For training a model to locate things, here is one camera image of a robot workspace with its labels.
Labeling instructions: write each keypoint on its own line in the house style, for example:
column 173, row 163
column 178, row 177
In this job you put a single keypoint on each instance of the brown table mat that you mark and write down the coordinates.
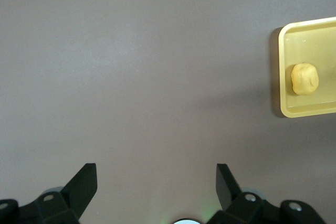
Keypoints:
column 131, row 77

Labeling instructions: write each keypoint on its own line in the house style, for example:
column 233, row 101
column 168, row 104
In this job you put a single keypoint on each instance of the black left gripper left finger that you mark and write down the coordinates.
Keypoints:
column 76, row 192

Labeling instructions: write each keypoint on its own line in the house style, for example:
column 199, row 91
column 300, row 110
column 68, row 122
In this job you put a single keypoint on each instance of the yellow potato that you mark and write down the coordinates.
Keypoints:
column 304, row 78

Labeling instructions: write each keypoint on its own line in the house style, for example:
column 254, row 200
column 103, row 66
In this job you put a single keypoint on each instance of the yellow plastic tray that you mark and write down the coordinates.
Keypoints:
column 307, row 45

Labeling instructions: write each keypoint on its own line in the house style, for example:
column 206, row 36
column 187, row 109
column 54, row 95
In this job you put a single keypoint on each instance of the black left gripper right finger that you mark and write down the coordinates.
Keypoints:
column 228, row 190

